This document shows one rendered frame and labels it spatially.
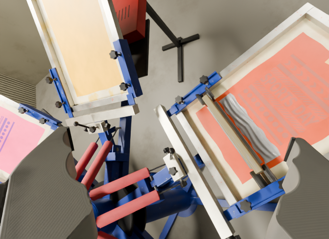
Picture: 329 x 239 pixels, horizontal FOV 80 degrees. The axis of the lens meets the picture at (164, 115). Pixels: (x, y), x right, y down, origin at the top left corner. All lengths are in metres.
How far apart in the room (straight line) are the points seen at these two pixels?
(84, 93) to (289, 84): 1.13
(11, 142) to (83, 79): 0.76
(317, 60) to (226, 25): 1.56
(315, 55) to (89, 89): 1.19
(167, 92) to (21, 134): 1.49
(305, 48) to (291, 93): 0.21
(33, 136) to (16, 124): 0.15
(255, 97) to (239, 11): 1.67
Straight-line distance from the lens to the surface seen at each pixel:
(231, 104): 1.02
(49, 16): 1.52
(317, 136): 0.97
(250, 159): 0.86
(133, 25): 1.42
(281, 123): 0.98
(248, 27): 2.41
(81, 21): 1.32
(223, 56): 2.30
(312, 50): 1.10
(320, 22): 1.13
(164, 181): 1.01
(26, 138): 1.75
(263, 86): 1.03
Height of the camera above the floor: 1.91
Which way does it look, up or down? 55 degrees down
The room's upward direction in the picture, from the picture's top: 64 degrees counter-clockwise
